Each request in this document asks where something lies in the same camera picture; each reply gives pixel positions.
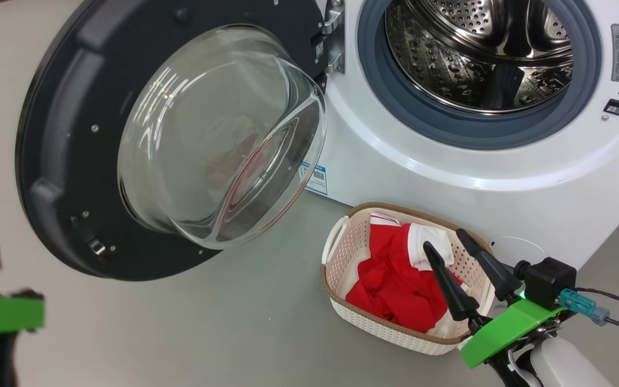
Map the red garment with white stripes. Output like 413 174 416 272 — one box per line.
369 213 469 338

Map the black round glass washer door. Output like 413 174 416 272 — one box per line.
15 0 342 281

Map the stainless steel washer drum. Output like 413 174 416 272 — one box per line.
385 0 574 114

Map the cream perforated laundry basket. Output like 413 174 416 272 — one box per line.
320 202 498 356

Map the metal door hinge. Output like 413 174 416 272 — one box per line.
320 0 346 74

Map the round drain filter cover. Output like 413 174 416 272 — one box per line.
488 235 549 267

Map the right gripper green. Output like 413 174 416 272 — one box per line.
422 228 564 369

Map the blue energy label sticker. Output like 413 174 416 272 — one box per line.
299 161 329 196

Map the right camera teal connector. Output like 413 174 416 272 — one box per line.
559 289 610 326

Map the white front-load washing machine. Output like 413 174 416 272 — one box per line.
299 0 619 269

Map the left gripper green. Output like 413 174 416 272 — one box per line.
0 159 45 387

